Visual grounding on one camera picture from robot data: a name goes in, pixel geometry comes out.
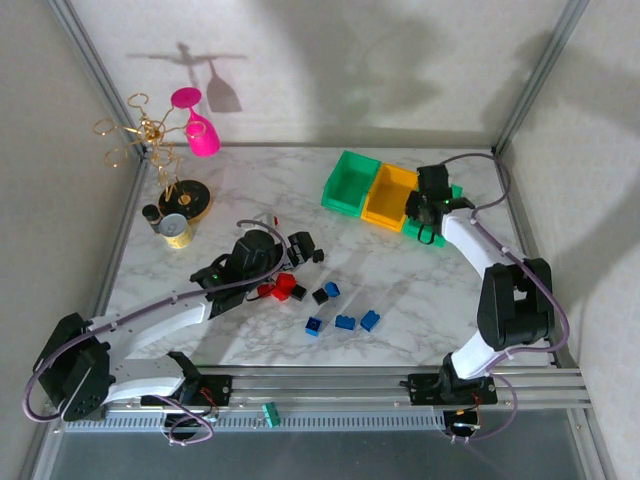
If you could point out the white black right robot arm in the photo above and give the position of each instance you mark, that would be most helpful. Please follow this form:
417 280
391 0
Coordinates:
470 240

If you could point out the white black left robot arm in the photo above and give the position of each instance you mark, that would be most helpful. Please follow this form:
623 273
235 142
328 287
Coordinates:
160 325

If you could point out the green plastic bin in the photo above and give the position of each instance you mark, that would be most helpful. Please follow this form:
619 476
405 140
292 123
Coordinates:
415 235
340 202

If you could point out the yellow plastic bin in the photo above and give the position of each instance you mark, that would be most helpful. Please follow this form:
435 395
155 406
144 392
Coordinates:
380 215

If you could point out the yellow can with silver lid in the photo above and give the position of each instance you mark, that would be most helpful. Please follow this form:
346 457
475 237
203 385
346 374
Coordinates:
177 237

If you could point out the small black bottle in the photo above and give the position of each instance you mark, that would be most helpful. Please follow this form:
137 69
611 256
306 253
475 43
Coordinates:
150 214

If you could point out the pink wine glass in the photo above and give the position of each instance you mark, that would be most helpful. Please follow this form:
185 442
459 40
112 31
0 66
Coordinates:
202 142

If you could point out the green terminal connector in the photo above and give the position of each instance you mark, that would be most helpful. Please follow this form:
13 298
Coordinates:
271 415

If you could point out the aluminium table side rail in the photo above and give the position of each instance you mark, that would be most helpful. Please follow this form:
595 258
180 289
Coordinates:
519 210
117 250

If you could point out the aluminium base rail beam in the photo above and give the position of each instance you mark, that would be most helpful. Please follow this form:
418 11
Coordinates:
325 387

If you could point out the aluminium frame post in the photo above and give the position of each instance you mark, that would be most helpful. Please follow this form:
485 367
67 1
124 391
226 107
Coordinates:
539 75
101 75

